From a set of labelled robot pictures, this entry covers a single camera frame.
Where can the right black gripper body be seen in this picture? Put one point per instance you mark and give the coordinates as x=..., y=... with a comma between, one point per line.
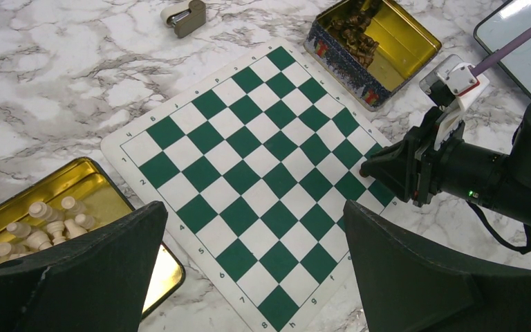
x=413, y=170

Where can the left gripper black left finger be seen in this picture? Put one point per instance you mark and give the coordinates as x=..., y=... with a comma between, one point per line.
x=95, y=282

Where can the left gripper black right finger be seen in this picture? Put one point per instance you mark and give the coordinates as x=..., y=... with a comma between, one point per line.
x=409, y=283

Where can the white chess pieces pile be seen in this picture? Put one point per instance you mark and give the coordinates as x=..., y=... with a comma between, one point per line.
x=60, y=225

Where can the gold tin with white pieces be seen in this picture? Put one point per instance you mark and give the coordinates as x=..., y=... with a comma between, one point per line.
x=85, y=180

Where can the gold tin with dark pieces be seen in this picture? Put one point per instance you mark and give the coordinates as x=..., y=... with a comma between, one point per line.
x=372, y=48

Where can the green white chess board mat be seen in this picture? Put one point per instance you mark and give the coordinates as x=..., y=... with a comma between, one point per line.
x=254, y=165

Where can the small whiteboard tablet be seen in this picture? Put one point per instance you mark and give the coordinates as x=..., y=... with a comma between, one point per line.
x=499, y=28

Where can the small grey tan clip device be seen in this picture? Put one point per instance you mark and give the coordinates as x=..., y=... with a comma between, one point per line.
x=185, y=17

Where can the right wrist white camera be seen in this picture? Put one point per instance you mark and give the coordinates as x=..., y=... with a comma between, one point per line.
x=453, y=88

